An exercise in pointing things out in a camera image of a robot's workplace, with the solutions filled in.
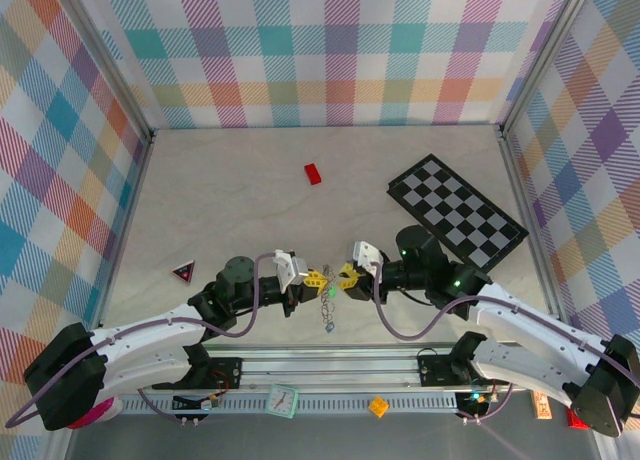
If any metal keyring chain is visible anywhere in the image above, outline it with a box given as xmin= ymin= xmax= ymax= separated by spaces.
xmin=317 ymin=263 xmax=338 ymax=327

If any black red triangle piece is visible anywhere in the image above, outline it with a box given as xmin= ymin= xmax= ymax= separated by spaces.
xmin=171 ymin=261 xmax=198 ymax=285

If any black grey chessboard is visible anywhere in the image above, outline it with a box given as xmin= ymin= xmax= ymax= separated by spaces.
xmin=386 ymin=153 xmax=530 ymax=280

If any teal square clock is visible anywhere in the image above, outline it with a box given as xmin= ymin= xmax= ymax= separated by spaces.
xmin=264 ymin=383 xmax=300 ymax=420

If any pink round object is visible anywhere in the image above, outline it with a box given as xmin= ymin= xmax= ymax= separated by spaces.
xmin=67 ymin=397 xmax=124 ymax=430

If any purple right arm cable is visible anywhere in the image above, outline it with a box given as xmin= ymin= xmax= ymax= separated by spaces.
xmin=372 ymin=259 xmax=624 ymax=426

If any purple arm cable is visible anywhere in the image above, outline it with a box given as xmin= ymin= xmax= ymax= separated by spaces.
xmin=372 ymin=259 xmax=624 ymax=426
xmin=6 ymin=251 xmax=277 ymax=429

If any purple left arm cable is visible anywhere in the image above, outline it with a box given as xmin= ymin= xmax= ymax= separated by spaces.
xmin=6 ymin=251 xmax=277 ymax=429

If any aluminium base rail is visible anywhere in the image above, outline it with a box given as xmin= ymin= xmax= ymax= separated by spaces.
xmin=94 ymin=347 xmax=609 ymax=396

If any aluminium side rail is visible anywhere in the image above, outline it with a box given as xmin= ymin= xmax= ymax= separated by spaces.
xmin=87 ymin=129 xmax=157 ymax=354
xmin=498 ymin=124 xmax=574 ymax=349

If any slotted grey cable duct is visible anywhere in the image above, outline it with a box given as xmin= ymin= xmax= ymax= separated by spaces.
xmin=119 ymin=394 xmax=461 ymax=414

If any aluminium frame post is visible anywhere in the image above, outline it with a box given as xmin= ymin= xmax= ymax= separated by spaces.
xmin=499 ymin=0 xmax=594 ymax=134
xmin=62 ymin=0 xmax=155 ymax=144

